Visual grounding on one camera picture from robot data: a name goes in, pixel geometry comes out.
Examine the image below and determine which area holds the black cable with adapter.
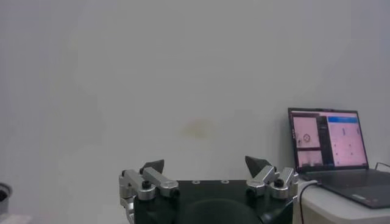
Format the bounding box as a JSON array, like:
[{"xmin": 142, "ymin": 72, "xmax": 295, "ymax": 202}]
[{"xmin": 298, "ymin": 181, "xmax": 319, "ymax": 224}]

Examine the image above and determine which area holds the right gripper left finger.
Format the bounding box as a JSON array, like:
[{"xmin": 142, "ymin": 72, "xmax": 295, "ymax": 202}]
[{"xmin": 118, "ymin": 159, "xmax": 181, "ymax": 201}]

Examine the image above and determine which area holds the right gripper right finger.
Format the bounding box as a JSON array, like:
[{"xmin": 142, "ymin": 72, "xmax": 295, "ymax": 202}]
[{"xmin": 244, "ymin": 155, "xmax": 300, "ymax": 200}]

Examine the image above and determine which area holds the white side table with label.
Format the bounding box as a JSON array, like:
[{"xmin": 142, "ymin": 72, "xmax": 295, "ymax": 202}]
[{"xmin": 292, "ymin": 178, "xmax": 390, "ymax": 224}]

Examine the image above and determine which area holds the laptop with pink screen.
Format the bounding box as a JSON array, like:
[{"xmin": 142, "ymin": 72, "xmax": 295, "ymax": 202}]
[{"xmin": 288, "ymin": 107, "xmax": 390, "ymax": 210}]

